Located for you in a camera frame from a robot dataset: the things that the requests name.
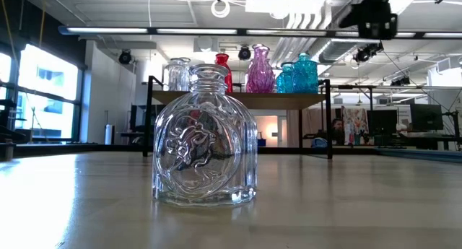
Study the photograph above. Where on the wide blue zigzag glass vase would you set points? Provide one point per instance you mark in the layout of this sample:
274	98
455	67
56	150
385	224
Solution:
306	77

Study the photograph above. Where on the clear ribbed glass jar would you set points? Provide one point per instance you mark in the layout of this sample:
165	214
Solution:
173	77

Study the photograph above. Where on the round red flared glass vase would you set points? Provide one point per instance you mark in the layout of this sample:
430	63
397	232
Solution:
222	59

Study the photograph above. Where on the small blue glass vase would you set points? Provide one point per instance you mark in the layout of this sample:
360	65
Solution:
285	79

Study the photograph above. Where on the clear embossed glass bottle vase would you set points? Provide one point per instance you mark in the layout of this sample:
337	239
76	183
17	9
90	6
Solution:
180	177

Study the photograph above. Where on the black track spotlight cluster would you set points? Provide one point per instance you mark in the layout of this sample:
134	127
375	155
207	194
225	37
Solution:
368	51

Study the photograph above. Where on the linear ceiling light bar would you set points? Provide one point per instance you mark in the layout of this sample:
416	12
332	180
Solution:
108	30

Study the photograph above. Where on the black round ceiling spotlight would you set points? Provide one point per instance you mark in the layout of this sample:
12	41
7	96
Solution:
244	53
125	57

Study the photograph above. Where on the white ceiling conduit bundle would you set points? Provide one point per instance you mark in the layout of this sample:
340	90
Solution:
299	43

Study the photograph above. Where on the black computer monitor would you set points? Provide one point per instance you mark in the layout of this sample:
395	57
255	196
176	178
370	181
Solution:
382	122
426	116

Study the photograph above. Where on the colourful hanging fabric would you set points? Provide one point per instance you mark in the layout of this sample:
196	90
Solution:
355	124

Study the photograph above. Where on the person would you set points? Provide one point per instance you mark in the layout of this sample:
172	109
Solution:
338	130

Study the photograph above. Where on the black background desk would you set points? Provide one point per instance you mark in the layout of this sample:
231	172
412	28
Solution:
426	138

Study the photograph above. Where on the window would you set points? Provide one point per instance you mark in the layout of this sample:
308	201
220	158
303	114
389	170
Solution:
47	75

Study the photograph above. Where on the white cylinder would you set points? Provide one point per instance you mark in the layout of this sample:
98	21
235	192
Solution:
108	134

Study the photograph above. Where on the silver ventilation duct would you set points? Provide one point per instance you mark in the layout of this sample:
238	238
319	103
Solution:
335	48

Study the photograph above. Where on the wooden shelf black metal frame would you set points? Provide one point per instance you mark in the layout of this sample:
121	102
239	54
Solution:
299	101

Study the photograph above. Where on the black aluminium side frame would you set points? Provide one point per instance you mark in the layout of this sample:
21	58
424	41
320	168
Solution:
418	155

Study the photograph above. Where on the black aluminium cross rail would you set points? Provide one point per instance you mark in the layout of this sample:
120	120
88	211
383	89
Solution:
72	148

